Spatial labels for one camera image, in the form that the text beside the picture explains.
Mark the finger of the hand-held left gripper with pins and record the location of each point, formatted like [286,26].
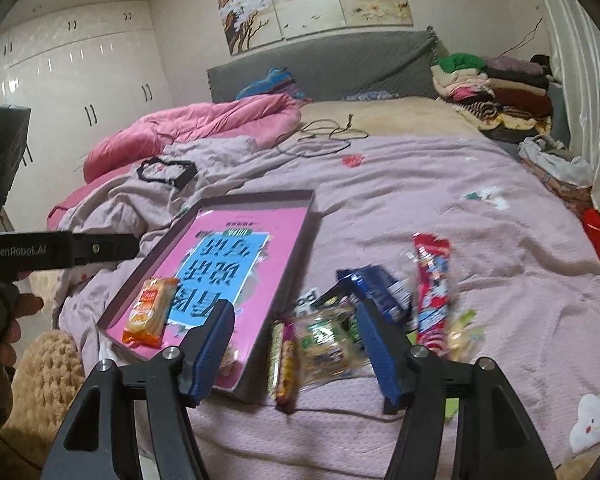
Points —
[105,248]

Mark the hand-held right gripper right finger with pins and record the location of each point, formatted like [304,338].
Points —
[380,360]

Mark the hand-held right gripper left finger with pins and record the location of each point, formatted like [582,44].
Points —
[211,360]

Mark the clear green label biscuit packet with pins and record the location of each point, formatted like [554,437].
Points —
[325,347]

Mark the blue cookie packet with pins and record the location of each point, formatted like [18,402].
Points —
[375,287]

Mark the purple yellow snack bar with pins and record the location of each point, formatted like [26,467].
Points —
[285,370]

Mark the orange snack packet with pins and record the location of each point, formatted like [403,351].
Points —
[147,312]

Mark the clear yellow snack packet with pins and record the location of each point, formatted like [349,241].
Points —
[462,337]

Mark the long red snack packet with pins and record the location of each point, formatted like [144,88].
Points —
[432,290]

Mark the pink shallow cardboard box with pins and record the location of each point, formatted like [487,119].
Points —
[240,230]

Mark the person's left hand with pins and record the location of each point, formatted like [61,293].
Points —
[27,307]

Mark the beige plush cushion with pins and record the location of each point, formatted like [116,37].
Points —
[45,375]

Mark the pink duvet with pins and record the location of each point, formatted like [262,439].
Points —
[190,125]

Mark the white glossy wardrobe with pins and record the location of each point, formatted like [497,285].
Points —
[80,80]

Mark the blue striped cloth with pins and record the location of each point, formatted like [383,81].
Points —
[275,82]

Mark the beige bedsheet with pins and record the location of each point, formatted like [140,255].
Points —
[405,115]

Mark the blue patterned cloth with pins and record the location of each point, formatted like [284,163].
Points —
[370,95]

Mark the white grey cloth pile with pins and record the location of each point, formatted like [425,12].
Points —
[560,165]

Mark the stack of folded clothes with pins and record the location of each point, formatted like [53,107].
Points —
[510,95]

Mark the grey quilted headboard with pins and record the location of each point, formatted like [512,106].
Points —
[340,65]

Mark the white curtain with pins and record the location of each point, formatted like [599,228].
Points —
[580,60]

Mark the tree wall painting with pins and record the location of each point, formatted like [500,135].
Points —
[305,0]

